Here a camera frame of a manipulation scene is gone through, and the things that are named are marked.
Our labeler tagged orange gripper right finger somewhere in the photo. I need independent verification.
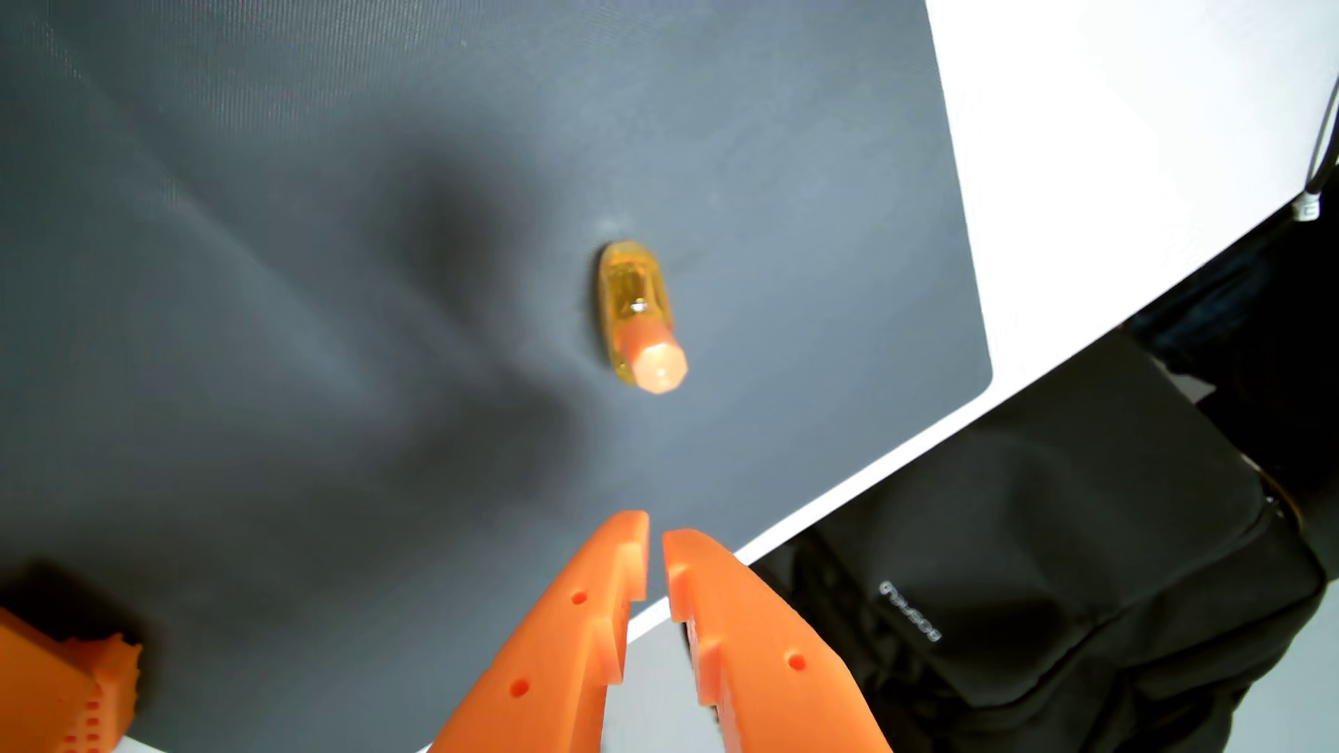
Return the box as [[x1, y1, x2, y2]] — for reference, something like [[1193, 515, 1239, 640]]
[[661, 528, 893, 753]]

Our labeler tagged black fabric bag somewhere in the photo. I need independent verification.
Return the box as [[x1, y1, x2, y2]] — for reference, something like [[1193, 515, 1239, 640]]
[[748, 333, 1328, 753]]

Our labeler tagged black cable with white plug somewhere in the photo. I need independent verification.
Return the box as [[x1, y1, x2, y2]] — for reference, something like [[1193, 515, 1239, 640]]
[[1292, 78, 1339, 223]]

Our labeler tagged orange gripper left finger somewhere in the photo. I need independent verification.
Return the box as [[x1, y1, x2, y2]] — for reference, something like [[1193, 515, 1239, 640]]
[[427, 510, 652, 753]]

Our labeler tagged person's body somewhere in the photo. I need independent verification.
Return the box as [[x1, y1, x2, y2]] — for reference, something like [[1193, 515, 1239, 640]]
[[1124, 188, 1339, 581]]

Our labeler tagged grey textured desk mat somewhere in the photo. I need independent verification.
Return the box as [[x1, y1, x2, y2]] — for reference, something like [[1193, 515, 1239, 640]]
[[0, 0, 993, 753]]

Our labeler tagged yellow eyedrops bottle orange cap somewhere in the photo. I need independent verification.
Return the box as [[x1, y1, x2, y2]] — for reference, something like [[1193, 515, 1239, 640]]
[[596, 241, 690, 397]]

